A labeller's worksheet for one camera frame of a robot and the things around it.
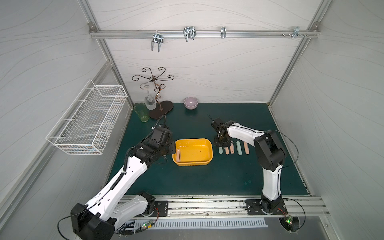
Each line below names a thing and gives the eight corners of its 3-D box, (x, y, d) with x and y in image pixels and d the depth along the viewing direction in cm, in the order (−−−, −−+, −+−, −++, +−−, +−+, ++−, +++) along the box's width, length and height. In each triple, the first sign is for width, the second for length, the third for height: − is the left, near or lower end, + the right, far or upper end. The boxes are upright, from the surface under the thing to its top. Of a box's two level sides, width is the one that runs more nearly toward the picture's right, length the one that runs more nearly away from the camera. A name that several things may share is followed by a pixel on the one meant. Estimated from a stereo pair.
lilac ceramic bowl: (184, 114, 122) (183, 104, 113) (184, 106, 128) (184, 96, 119) (198, 114, 122) (198, 104, 114) (197, 106, 128) (198, 96, 119)
